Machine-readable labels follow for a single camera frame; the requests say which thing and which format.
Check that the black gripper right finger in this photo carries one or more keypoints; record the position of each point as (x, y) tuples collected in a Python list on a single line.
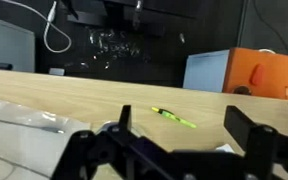
[(267, 150)]

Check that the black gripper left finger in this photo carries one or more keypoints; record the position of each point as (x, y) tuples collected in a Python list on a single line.
[(124, 150)]

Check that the green pen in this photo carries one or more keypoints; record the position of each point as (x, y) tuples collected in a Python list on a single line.
[(174, 117)]

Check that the white paper scrap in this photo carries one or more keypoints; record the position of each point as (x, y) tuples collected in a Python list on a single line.
[(224, 148)]

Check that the orange and blue box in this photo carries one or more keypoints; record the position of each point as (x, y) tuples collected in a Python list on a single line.
[(260, 73)]

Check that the small grey block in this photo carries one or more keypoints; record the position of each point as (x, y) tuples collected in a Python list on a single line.
[(56, 71)]

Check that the clear plastic bag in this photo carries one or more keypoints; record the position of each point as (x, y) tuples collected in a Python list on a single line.
[(20, 140)]

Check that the grey cabinet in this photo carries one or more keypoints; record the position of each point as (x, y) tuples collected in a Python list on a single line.
[(7, 46)]

